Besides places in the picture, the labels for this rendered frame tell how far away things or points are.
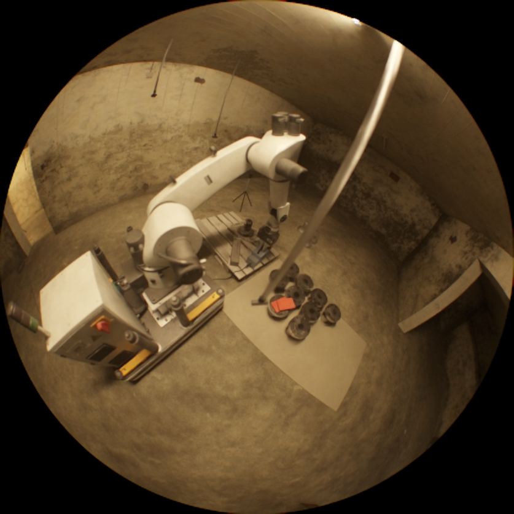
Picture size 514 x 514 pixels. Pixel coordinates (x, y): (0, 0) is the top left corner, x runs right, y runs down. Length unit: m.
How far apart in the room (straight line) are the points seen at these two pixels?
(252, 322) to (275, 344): 0.37
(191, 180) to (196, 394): 1.78
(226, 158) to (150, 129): 2.62
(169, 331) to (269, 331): 1.06
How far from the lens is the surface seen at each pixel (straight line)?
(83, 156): 3.60
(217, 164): 1.07
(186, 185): 1.04
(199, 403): 1.69
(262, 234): 1.75
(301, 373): 1.91
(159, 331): 1.40
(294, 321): 1.67
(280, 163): 0.95
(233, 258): 1.85
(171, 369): 1.68
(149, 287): 1.21
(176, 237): 0.82
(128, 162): 3.55
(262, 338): 1.74
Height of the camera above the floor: 1.63
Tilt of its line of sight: 45 degrees down
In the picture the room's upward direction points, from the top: 24 degrees clockwise
